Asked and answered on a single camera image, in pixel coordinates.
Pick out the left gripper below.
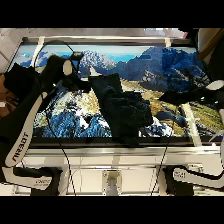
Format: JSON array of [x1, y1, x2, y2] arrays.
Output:
[[63, 75, 93, 94]]

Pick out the blue jeans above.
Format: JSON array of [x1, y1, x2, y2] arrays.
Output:
[[88, 73, 155, 147]]

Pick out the brown garment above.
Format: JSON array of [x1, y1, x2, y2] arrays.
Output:
[[0, 74, 20, 118]]

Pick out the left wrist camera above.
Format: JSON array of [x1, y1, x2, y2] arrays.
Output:
[[71, 51, 85, 63]]

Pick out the black cable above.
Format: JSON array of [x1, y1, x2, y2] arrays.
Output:
[[32, 39, 80, 73], [150, 108, 179, 196], [45, 106, 77, 196]]

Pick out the silver frame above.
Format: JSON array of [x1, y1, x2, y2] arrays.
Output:
[[0, 34, 224, 196]]

